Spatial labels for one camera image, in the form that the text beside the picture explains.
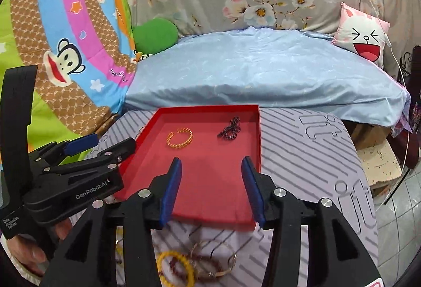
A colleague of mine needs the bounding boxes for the person's left hand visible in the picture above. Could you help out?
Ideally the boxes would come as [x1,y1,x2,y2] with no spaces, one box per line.
[6,219,72,277]

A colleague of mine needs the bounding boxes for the green plush cushion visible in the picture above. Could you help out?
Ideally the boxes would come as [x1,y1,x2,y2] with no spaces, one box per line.
[132,17,178,55]

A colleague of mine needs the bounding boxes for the thin gold wire bangle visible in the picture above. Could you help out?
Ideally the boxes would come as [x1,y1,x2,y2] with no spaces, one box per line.
[188,239,237,281]

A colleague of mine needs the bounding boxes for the orange bead bracelet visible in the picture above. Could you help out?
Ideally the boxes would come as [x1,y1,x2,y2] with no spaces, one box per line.
[156,250,196,287]

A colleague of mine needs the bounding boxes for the cardboard box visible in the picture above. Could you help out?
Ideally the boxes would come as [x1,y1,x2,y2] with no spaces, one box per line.
[351,124,403,190]

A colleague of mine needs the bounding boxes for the colourful monkey cartoon blanket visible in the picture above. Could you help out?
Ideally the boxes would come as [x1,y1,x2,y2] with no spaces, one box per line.
[1,0,138,150]

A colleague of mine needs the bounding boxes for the gold twisted bangle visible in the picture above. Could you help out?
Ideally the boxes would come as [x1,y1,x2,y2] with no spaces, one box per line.
[166,127,193,149]

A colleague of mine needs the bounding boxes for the garnet small bead strand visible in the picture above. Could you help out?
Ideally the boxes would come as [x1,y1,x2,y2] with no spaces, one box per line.
[217,116,240,141]

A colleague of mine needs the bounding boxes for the pink cat face cushion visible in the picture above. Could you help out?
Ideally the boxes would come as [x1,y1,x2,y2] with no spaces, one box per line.
[333,2,390,69]

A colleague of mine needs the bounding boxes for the red cardboard tray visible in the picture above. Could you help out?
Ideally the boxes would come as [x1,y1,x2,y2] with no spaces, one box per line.
[115,105,261,231]

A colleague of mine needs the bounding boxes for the light blue pillow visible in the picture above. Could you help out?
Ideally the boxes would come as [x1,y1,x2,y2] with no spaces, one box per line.
[124,27,410,128]

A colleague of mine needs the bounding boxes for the dark red bead bracelet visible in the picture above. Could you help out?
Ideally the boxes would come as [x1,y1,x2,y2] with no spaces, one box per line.
[169,248,228,279]

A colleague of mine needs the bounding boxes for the white cable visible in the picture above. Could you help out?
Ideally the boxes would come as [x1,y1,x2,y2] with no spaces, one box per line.
[344,0,414,212]

